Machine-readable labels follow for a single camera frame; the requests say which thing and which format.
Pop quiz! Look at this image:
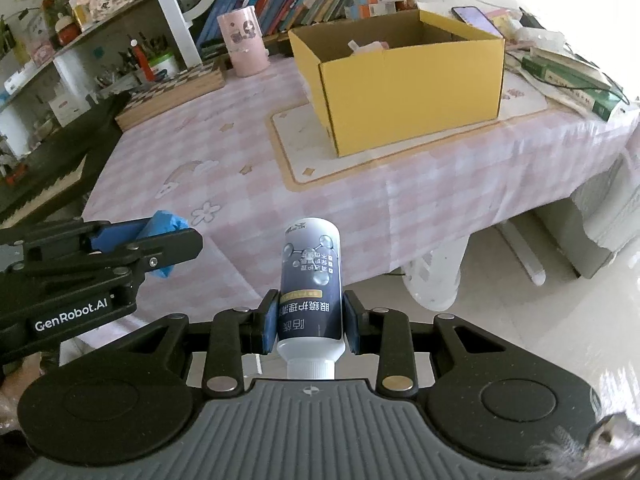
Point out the white jar green rim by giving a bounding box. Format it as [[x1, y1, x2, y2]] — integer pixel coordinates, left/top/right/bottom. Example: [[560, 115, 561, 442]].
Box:
[[149, 52, 180, 78]]

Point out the black piano keyboard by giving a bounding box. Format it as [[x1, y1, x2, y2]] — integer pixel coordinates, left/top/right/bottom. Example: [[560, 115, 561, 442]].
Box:
[[0, 92, 131, 223]]

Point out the pink plush toy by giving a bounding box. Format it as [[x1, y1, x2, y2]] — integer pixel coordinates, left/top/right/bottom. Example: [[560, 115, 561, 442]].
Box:
[[347, 39, 391, 56]]

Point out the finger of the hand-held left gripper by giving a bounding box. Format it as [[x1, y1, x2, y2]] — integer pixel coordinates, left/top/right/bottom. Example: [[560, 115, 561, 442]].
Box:
[[0, 217, 151, 261], [0, 228, 204, 301]]

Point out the wooden chessboard box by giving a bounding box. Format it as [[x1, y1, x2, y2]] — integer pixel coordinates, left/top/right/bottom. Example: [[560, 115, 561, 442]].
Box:
[[115, 60, 226, 133]]

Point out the white furniture leg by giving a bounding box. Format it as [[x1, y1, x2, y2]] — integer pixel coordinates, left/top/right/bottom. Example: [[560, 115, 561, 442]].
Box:
[[497, 220, 548, 286]]

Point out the bunch of pens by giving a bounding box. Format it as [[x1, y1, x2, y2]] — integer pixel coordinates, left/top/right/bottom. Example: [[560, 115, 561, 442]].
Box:
[[95, 32, 168, 86]]

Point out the red white figurine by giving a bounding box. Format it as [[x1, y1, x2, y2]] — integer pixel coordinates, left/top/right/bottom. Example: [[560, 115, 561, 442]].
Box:
[[54, 12, 81, 46]]

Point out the white box red label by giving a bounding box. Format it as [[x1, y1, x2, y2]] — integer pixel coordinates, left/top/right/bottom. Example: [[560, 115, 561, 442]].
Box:
[[50, 92, 91, 126]]

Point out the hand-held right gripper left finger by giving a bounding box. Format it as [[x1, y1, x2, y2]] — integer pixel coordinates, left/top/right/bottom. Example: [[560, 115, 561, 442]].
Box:
[[107, 289, 281, 396]]

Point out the pink cylindrical container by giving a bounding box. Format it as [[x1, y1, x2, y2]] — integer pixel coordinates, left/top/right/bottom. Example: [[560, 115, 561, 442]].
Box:
[[216, 6, 269, 78]]

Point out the cream orange-bordered placemat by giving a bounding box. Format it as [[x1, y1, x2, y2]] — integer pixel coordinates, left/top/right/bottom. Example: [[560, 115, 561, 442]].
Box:
[[270, 77, 556, 193]]

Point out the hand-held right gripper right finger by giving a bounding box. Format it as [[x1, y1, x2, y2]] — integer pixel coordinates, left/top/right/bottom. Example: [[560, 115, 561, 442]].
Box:
[[342, 289, 521, 396]]

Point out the blue correction tape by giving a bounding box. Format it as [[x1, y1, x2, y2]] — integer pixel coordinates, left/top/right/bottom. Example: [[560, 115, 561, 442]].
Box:
[[142, 210, 191, 281]]

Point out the green book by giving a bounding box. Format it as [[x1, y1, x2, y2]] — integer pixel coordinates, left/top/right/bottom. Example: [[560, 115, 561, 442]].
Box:
[[520, 55, 628, 122]]

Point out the grey fuzzy sleeve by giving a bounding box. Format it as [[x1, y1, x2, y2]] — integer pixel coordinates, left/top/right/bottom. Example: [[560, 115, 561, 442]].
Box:
[[535, 410, 640, 480]]

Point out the black cable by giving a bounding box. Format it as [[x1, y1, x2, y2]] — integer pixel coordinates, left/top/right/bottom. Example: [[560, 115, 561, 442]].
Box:
[[505, 50, 631, 106]]

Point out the white bookshelf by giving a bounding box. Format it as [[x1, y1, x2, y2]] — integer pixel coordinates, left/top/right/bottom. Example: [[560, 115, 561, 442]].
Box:
[[0, 0, 351, 126]]

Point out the white plastic basket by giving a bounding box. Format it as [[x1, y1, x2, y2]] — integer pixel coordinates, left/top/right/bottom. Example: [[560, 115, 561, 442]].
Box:
[[402, 232, 471, 311]]

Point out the dark label spray bottle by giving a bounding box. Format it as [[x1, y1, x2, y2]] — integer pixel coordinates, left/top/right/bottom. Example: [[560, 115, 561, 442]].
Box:
[[276, 217, 346, 380]]

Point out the yellow cardboard box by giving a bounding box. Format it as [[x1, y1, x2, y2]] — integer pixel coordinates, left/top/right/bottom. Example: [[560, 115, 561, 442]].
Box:
[[287, 9, 506, 158]]

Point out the thick pale book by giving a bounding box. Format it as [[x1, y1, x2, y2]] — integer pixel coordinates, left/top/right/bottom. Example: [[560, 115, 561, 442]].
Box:
[[530, 47, 613, 91]]

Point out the smartphone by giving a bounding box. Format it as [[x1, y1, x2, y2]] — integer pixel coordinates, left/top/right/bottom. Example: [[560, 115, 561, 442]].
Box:
[[451, 6, 505, 38]]

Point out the red bottle white cap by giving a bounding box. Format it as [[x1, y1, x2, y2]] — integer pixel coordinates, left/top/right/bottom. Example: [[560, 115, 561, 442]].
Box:
[[131, 39, 151, 72]]

